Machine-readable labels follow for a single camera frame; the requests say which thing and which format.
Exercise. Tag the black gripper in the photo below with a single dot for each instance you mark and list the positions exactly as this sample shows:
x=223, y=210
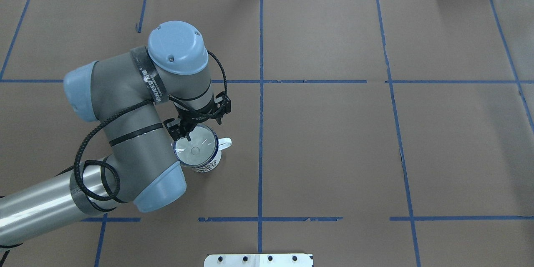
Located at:
x=182, y=129

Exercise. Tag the clear glass funnel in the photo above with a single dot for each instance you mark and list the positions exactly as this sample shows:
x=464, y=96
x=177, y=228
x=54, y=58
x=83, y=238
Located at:
x=200, y=150

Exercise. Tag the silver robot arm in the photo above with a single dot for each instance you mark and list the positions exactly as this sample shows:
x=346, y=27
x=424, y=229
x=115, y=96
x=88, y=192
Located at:
x=143, y=100

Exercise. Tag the white enamel blue-rimmed mug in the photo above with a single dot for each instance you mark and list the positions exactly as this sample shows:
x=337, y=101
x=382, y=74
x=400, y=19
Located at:
x=224, y=143

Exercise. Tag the brown paper table cover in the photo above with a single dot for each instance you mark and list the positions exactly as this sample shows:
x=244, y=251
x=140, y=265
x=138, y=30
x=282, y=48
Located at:
x=369, y=133

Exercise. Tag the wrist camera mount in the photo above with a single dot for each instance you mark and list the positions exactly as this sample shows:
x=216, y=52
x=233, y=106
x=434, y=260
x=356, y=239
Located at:
x=222, y=106

